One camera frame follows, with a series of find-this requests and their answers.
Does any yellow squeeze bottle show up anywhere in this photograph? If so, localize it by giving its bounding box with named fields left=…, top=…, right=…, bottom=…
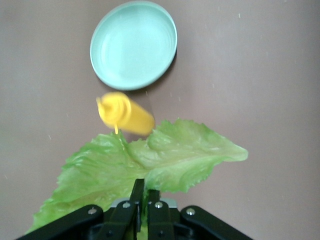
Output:
left=96, top=91, right=156, bottom=136

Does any green lettuce leaf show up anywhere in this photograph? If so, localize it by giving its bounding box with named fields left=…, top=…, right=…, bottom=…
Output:
left=24, top=118, right=250, bottom=240

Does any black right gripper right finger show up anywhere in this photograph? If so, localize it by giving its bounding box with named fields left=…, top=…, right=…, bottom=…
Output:
left=146, top=189, right=253, bottom=240

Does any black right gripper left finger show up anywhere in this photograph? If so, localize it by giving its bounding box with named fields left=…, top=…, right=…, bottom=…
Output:
left=17, top=178, right=146, bottom=240

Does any mint green plate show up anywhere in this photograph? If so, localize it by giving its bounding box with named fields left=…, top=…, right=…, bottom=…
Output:
left=89, top=0, right=179, bottom=91

